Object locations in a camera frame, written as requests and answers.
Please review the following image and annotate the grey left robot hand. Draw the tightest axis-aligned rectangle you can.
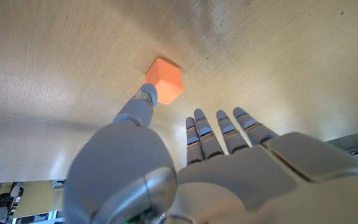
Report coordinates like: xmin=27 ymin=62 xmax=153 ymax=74
xmin=63 ymin=83 xmax=358 ymax=224

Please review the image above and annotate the orange magnetic block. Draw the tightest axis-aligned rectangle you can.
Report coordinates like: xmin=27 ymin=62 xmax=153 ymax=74
xmin=144 ymin=57 xmax=185 ymax=106

